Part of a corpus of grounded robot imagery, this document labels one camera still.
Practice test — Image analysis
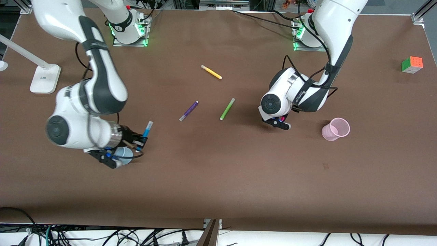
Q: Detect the white lamp base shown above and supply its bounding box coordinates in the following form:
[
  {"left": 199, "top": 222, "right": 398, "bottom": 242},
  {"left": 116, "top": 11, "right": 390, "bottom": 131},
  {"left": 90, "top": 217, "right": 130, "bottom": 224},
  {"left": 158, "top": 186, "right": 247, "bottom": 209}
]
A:
[{"left": 0, "top": 33, "right": 61, "bottom": 94}]

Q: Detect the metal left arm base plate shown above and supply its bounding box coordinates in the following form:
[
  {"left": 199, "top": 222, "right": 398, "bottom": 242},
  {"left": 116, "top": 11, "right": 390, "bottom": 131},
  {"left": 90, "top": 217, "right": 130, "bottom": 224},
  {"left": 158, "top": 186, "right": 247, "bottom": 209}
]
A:
[{"left": 292, "top": 16, "right": 329, "bottom": 53}]

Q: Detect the aluminium corner profile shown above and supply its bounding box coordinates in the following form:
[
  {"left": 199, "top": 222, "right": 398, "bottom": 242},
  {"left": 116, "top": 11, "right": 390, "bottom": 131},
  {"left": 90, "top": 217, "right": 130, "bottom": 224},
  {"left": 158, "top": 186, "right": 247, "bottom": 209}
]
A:
[{"left": 411, "top": 0, "right": 437, "bottom": 24}]

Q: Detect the purple marker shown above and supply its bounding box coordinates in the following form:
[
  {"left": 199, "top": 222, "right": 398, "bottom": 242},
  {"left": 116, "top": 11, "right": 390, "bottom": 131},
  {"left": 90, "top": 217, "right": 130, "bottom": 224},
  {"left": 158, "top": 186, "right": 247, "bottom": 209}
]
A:
[{"left": 179, "top": 100, "right": 199, "bottom": 122}]

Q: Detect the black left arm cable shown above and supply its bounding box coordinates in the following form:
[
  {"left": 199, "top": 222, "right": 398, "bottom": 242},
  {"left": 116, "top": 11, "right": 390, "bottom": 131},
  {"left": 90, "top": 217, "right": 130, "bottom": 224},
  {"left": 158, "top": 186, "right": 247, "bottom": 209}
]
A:
[{"left": 282, "top": 0, "right": 339, "bottom": 114}]

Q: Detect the colourful puzzle cube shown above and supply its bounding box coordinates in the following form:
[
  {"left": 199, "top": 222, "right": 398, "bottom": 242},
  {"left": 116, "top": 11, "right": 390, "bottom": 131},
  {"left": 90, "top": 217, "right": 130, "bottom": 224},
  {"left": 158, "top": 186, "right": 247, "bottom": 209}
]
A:
[{"left": 401, "top": 56, "right": 424, "bottom": 74}]

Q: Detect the yellow marker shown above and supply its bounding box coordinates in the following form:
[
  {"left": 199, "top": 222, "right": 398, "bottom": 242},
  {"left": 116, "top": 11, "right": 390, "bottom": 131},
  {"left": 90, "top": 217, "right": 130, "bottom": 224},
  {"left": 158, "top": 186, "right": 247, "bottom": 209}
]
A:
[{"left": 201, "top": 65, "right": 223, "bottom": 80}]

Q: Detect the silver aluminium frame bar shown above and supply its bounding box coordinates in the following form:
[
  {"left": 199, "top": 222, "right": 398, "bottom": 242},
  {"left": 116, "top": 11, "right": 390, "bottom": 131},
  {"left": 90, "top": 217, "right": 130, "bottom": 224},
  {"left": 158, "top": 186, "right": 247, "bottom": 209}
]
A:
[{"left": 199, "top": 0, "right": 250, "bottom": 11}]

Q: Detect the light blue plastic cup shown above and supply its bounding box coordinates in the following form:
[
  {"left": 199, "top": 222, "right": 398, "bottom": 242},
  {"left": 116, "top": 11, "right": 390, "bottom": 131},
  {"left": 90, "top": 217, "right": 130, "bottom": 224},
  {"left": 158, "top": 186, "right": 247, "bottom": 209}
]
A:
[{"left": 112, "top": 147, "right": 134, "bottom": 165}]

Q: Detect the brown table cover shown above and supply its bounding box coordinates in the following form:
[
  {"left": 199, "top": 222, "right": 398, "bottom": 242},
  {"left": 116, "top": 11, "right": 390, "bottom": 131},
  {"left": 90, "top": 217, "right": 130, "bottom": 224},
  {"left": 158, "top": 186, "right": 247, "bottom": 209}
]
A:
[{"left": 0, "top": 8, "right": 437, "bottom": 236}]

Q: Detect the green marker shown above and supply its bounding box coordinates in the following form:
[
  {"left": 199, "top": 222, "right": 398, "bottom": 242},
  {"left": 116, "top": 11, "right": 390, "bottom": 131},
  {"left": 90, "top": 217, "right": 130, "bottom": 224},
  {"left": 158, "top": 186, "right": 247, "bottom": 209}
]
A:
[{"left": 220, "top": 98, "right": 236, "bottom": 121}]

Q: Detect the long black table cable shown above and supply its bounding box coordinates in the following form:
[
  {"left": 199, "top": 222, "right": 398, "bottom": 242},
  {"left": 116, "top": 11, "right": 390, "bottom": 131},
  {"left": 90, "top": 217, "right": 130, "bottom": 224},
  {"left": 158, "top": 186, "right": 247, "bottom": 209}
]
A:
[{"left": 232, "top": 10, "right": 301, "bottom": 27}]

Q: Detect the thick black looping cable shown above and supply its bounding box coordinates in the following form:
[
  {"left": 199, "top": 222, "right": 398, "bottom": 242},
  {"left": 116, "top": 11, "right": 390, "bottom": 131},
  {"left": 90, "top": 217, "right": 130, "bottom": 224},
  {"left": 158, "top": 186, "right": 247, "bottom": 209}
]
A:
[{"left": 0, "top": 207, "right": 42, "bottom": 246}]

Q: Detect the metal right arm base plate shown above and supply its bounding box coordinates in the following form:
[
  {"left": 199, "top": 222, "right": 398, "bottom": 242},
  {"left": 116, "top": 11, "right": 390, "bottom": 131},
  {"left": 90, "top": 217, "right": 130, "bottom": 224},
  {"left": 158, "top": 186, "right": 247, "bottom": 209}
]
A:
[{"left": 112, "top": 14, "right": 151, "bottom": 47}]

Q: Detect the blue marker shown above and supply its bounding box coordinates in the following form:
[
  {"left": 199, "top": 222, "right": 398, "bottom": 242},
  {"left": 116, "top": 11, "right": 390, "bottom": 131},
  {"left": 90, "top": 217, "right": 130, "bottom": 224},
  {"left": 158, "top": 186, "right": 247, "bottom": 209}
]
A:
[{"left": 135, "top": 121, "right": 154, "bottom": 153}]

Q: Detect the light pink plastic cup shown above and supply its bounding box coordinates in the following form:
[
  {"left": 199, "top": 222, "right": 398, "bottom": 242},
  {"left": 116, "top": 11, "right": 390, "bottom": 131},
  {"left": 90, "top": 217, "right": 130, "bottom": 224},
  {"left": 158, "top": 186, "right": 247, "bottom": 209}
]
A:
[{"left": 321, "top": 118, "right": 351, "bottom": 141}]

